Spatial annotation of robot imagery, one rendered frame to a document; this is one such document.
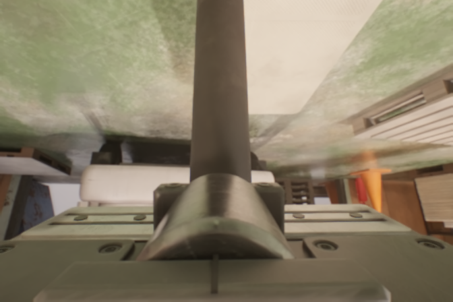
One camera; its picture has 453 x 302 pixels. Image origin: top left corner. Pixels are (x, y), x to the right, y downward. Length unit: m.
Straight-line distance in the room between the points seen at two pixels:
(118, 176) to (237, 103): 1.69
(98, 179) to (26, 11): 1.12
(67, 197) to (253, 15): 5.59
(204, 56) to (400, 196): 5.97
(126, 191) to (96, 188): 0.20
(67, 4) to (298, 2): 0.71
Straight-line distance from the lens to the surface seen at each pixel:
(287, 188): 5.00
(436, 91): 1.59
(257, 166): 2.18
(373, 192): 4.33
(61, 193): 5.97
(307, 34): 0.69
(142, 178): 1.79
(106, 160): 2.06
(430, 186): 4.59
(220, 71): 0.16
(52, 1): 1.00
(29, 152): 2.97
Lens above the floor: 0.64
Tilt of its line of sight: 19 degrees down
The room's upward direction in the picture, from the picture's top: 179 degrees clockwise
